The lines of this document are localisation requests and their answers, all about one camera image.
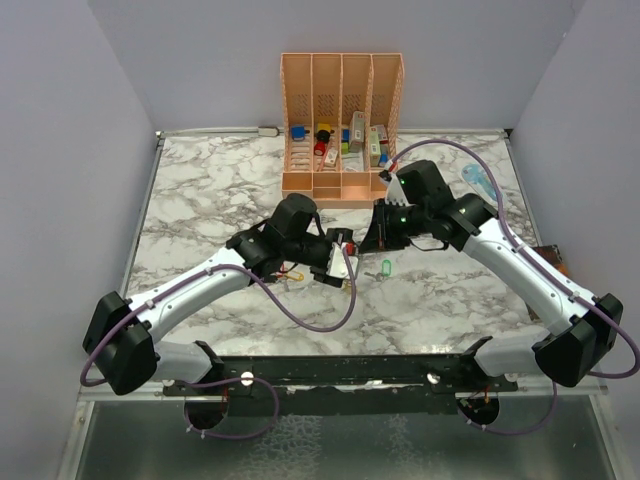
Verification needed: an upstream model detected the blue block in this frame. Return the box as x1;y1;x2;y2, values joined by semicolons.
290;125;308;142

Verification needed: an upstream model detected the green key tag with key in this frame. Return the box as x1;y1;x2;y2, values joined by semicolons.
364;259;392;282

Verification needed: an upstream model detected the white adapter at wall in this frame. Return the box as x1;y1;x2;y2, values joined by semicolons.
257;126;280;138

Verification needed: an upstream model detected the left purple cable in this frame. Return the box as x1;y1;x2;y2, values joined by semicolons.
79;244;359;440

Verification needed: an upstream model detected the blue toothbrush package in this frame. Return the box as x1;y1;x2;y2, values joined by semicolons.
461;163;497;205

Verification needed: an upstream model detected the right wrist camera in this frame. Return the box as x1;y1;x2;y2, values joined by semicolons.
378;170;409;207

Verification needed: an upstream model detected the yellow key tag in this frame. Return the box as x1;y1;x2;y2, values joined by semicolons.
279;271;304;282

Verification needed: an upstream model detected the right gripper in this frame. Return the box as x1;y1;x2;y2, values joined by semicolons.
359;197;430;253

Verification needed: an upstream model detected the paperback book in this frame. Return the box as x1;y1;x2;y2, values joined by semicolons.
533;245;569;276

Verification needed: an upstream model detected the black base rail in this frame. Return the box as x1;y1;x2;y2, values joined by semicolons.
163;350;517;417

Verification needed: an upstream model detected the peach desk organizer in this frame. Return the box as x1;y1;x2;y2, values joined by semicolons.
280;53;405;209

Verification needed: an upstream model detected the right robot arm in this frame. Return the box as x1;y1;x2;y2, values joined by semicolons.
360;160;623;391

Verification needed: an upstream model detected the white red box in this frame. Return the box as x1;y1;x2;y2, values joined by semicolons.
369;124;389;163

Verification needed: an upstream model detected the tall grey box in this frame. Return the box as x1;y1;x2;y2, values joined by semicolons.
348;111;365;153

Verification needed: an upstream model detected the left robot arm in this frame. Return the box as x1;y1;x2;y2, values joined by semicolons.
80;193;357;395

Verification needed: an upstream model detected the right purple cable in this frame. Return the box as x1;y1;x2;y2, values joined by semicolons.
384;138;640;435

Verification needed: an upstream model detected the purple cable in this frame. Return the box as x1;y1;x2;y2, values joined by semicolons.
79;244;359;440
384;138;640;435

